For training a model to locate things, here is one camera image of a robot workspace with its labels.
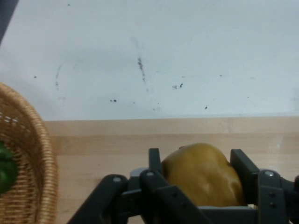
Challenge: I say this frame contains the light wooden board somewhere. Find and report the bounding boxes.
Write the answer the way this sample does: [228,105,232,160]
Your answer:
[43,116,299,224]

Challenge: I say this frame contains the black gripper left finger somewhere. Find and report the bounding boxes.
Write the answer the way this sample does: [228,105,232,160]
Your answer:
[66,148,218,224]

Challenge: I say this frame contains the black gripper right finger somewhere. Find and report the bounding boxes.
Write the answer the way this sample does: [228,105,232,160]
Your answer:
[230,149,299,224]

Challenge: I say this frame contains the green bell pepper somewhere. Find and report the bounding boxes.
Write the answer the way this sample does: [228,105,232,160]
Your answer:
[0,140,18,195]

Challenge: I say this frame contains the woven wicker basket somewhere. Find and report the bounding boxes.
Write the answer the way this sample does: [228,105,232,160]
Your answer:
[0,82,59,224]

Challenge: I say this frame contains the yellow bell pepper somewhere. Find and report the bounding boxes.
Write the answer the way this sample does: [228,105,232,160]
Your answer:
[161,142,245,208]

